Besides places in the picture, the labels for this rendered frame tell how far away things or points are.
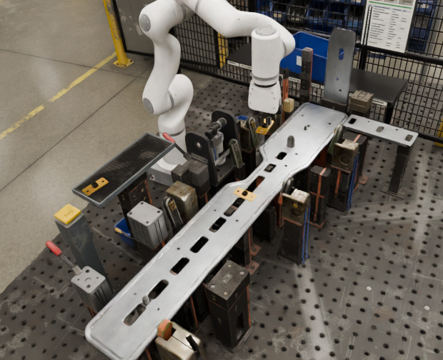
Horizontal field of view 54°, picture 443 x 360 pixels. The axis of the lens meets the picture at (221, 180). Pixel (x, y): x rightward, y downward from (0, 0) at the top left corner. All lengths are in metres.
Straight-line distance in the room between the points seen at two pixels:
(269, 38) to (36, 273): 1.29
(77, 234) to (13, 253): 1.67
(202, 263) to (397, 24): 1.37
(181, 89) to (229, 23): 0.56
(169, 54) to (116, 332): 0.99
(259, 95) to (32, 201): 2.32
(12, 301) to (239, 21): 1.33
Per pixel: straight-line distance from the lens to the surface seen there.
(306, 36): 2.36
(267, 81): 1.38
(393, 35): 2.20
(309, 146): 1.82
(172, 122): 1.94
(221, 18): 1.42
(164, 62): 1.74
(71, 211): 1.45
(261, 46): 1.33
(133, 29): 4.61
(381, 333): 1.66
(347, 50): 1.98
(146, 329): 1.31
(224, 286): 1.32
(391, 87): 2.19
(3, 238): 3.26
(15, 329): 1.84
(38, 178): 3.61
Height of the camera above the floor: 2.11
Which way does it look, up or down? 42 degrees down
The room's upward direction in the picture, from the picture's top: 6 degrees counter-clockwise
